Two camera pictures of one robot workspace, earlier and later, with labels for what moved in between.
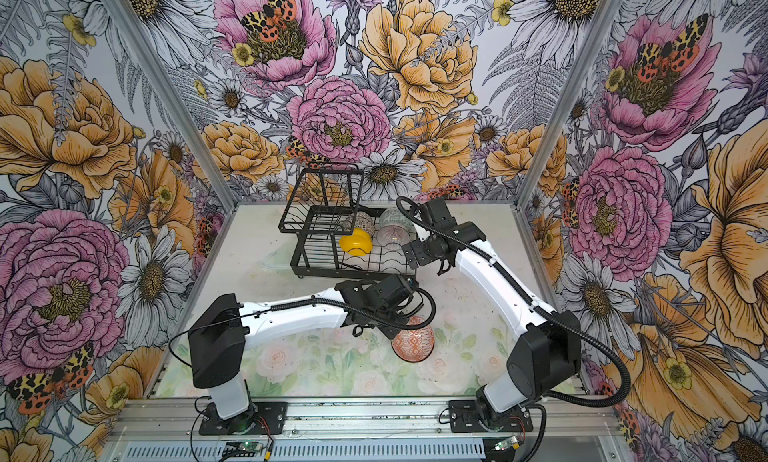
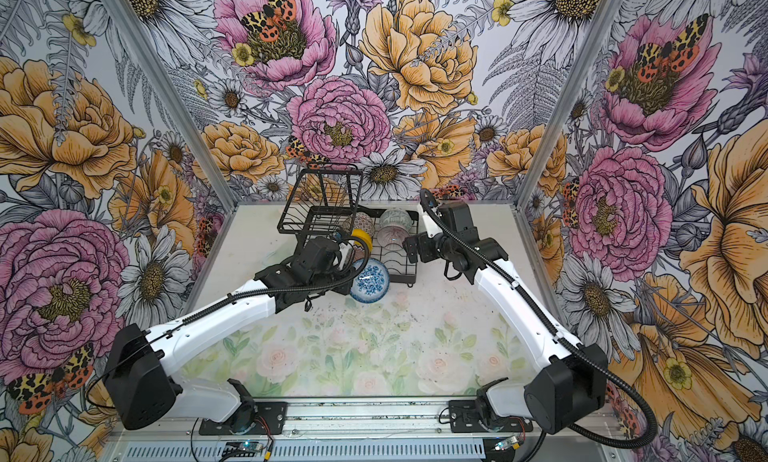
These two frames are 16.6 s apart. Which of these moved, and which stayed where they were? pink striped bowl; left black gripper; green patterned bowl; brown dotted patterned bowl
Moved: left black gripper
Stayed: brown dotted patterned bowl; green patterned bowl; pink striped bowl
